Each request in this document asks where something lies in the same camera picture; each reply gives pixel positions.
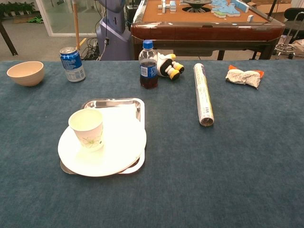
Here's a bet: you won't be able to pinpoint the white paper cup green print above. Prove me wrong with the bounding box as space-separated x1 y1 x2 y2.
68 108 105 153

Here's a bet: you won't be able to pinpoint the green potted plants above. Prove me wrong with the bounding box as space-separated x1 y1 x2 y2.
0 1 36 17

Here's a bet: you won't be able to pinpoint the crumpled white orange snack bag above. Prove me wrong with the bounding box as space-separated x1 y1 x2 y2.
225 65 265 90

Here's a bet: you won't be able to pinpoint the brown mahjong table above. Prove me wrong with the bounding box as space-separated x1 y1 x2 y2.
130 0 286 61

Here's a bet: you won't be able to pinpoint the beige bowl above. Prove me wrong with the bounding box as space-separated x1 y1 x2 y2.
6 61 45 87

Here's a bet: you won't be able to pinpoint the cola bottle blue cap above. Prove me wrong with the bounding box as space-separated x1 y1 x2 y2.
138 40 159 90

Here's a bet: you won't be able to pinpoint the purple grey robot base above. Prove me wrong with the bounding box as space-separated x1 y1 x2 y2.
95 0 132 61

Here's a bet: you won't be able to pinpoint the black table leg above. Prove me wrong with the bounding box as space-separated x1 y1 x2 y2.
0 21 19 57

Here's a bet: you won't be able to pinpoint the black white plush toy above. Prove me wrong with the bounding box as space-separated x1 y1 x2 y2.
157 52 185 81

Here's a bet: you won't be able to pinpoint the wooden pole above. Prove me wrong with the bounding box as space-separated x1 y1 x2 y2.
72 0 81 51

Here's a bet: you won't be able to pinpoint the mahjong tile pile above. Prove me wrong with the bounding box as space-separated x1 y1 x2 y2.
210 0 250 19

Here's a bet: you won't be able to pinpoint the blue soda can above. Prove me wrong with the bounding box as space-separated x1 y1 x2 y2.
59 47 86 83

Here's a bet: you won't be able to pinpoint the cling film roll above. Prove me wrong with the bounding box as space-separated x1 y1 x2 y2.
193 63 215 127

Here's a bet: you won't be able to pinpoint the black floor cables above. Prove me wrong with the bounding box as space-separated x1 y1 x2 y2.
80 37 102 61

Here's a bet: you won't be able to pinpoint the black office chair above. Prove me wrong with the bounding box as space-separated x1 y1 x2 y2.
274 8 304 59

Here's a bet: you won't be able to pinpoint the silver metal tray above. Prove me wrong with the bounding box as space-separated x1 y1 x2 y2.
59 98 146 175

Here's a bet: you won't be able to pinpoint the white round plate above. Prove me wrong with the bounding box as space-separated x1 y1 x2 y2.
57 104 147 178

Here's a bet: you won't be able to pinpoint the blue felt table cloth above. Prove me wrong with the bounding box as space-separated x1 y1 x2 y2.
0 59 304 228

